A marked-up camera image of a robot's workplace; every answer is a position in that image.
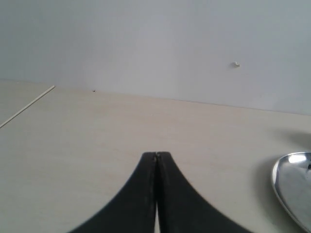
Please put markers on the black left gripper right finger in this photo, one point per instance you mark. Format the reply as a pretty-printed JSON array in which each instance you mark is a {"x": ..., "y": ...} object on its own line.
[{"x": 181, "y": 209}]

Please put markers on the round stainless steel plate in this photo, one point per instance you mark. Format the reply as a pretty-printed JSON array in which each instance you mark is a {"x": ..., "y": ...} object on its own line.
[{"x": 291, "y": 183}]

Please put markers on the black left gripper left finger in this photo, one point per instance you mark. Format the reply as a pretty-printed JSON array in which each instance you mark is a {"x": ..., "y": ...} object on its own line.
[{"x": 133, "y": 208}]

